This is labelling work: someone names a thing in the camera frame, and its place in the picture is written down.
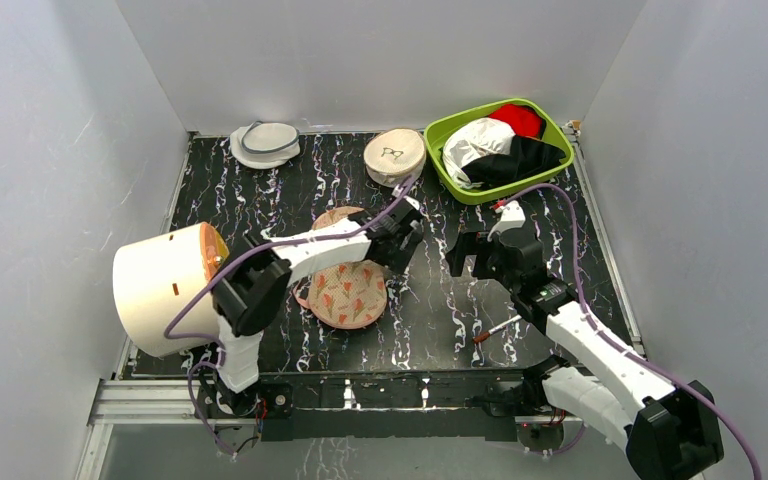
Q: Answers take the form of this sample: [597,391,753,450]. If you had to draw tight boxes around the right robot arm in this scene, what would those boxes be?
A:
[445,226,724,479]

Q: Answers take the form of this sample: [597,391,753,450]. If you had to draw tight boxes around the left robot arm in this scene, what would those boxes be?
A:
[209,197,423,416]

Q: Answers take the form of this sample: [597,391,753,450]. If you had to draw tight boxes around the red-tipped white pen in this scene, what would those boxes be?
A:
[473,315,522,344]

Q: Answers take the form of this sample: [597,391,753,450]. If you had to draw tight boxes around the white garment in basin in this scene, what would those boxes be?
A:
[441,117,515,189]

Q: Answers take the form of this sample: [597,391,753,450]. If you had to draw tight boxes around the black garment in basin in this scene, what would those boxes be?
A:
[462,136,566,189]

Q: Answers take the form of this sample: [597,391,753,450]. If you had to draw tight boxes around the green plastic basin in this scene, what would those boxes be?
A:
[423,98,575,205]

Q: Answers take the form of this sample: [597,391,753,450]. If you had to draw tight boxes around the red garment in basin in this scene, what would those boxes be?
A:
[489,104,547,139]

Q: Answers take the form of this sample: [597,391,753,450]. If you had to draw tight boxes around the white drum with orange lid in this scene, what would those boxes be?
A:
[112,222,229,358]

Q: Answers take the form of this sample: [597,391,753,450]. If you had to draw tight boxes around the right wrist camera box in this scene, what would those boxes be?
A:
[488,200,525,240]

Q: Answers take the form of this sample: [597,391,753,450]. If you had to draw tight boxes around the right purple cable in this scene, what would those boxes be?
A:
[497,182,764,480]

